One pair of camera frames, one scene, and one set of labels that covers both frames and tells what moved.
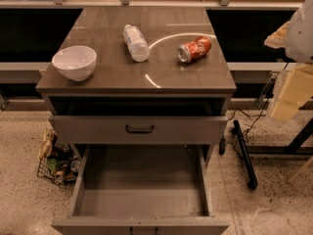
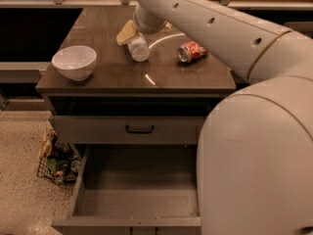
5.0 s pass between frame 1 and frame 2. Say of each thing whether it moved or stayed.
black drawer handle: stayed
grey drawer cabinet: stayed
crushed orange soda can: stayed
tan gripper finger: moved
